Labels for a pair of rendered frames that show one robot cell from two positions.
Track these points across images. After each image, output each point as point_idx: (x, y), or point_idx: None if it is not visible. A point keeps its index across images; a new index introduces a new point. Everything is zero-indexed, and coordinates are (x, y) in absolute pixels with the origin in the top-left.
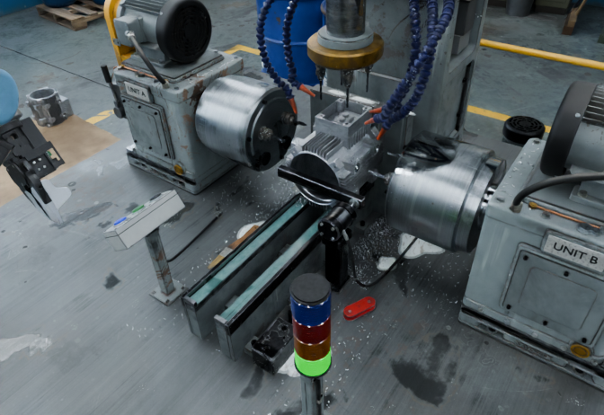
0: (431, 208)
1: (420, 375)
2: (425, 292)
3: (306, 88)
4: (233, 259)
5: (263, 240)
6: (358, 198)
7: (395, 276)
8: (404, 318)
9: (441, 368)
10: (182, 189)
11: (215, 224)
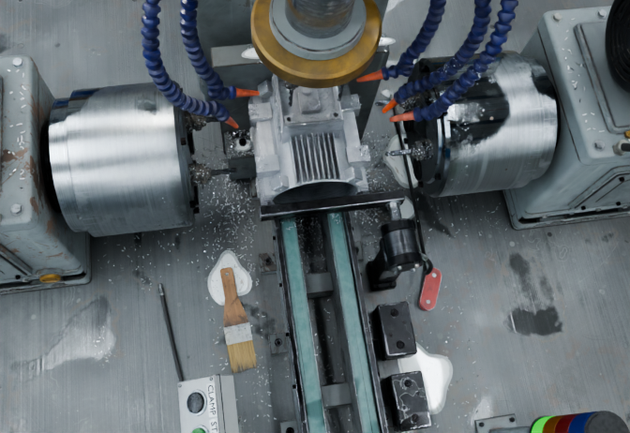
0: (505, 174)
1: (530, 314)
2: (464, 217)
3: (244, 91)
4: (300, 363)
5: (305, 309)
6: (398, 198)
7: (423, 219)
8: (472, 263)
9: (538, 291)
10: (57, 287)
11: (169, 306)
